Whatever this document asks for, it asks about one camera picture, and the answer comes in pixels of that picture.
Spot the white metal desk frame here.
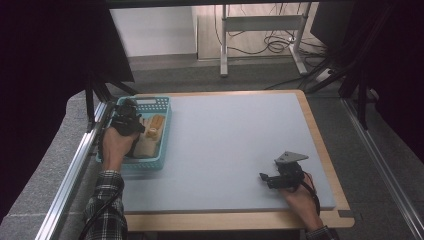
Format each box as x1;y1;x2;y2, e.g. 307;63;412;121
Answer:
219;3;310;78

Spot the black curtain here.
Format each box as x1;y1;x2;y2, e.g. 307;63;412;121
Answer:
310;0;424;165
0;0;136;222

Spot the right hand-held gripper cable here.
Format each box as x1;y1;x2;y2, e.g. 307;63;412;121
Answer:
300;170;322;217

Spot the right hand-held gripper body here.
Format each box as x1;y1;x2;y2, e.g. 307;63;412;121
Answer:
267;151;310;193

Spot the left hand-held gripper cable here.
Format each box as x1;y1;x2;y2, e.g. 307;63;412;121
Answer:
77;189;122;240

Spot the tangle of black floor cables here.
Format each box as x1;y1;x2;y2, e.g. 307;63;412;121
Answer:
213;3;329;58

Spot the person's right hand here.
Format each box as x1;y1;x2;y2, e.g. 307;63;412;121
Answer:
279;173;325;232

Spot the beige glove with fingertip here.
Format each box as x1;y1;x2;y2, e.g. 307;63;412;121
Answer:
132;113;166;159

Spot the black tripod stand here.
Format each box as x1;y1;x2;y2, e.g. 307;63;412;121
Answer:
84;72;138;132

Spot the teal plastic basket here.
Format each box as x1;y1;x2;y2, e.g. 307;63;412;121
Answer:
95;95;173;171

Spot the white cabinet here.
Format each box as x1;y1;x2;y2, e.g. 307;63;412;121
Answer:
109;6;198;58

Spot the white power strip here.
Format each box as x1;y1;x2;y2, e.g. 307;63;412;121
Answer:
314;67;335;83

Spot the person's left hand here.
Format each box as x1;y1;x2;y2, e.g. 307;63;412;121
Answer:
101;125;142;173

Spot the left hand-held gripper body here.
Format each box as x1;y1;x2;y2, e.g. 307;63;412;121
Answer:
110;97;147;137

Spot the aluminium rail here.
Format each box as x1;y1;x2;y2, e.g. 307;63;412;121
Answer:
341;97;424;240
34;101;116;240

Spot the grey-blue foam mat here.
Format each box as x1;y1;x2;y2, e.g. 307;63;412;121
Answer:
120;92;336;214

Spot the black metal stand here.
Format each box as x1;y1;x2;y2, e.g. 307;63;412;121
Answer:
305;3;398;131

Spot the hand-held gripper cable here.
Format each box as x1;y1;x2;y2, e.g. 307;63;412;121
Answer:
300;170;322;217
77;189;122;240

